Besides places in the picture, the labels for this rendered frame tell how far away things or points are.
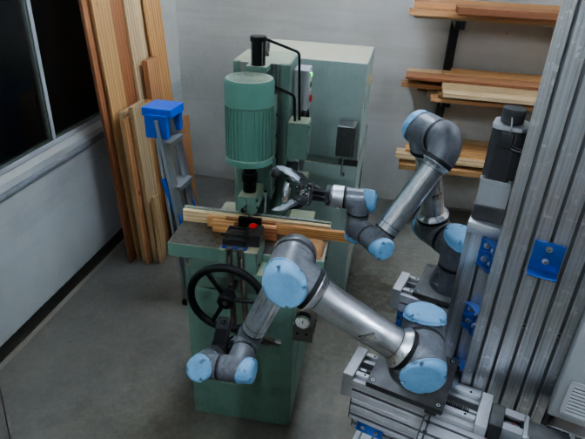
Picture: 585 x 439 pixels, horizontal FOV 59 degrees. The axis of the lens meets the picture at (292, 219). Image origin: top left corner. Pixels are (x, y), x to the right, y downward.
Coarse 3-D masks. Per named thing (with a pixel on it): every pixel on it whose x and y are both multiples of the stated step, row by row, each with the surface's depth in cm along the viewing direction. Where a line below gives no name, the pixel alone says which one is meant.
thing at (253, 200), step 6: (258, 186) 204; (240, 192) 199; (258, 192) 199; (240, 198) 196; (246, 198) 196; (252, 198) 195; (258, 198) 200; (240, 204) 197; (246, 204) 197; (252, 204) 197; (258, 204) 201; (246, 210) 198; (252, 210) 198
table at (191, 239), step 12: (180, 228) 207; (192, 228) 207; (204, 228) 207; (180, 240) 199; (192, 240) 199; (204, 240) 199; (216, 240) 200; (276, 240) 201; (324, 240) 203; (168, 252) 200; (180, 252) 198; (192, 252) 198; (204, 252) 197; (216, 252) 196; (264, 252) 194; (324, 252) 196; (264, 264) 192; (324, 264) 191; (216, 276) 189
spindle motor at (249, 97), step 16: (224, 80) 178; (240, 80) 174; (256, 80) 176; (272, 80) 178; (224, 96) 180; (240, 96) 173; (256, 96) 174; (272, 96) 179; (240, 112) 176; (256, 112) 177; (272, 112) 183; (240, 128) 179; (256, 128) 180; (272, 128) 186; (240, 144) 182; (256, 144) 182; (272, 144) 189; (240, 160) 185; (256, 160) 185; (272, 160) 193
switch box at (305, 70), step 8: (296, 72) 202; (304, 72) 202; (296, 80) 204; (304, 80) 203; (296, 88) 205; (304, 88) 205; (296, 96) 207; (304, 96) 206; (296, 104) 208; (304, 104) 208
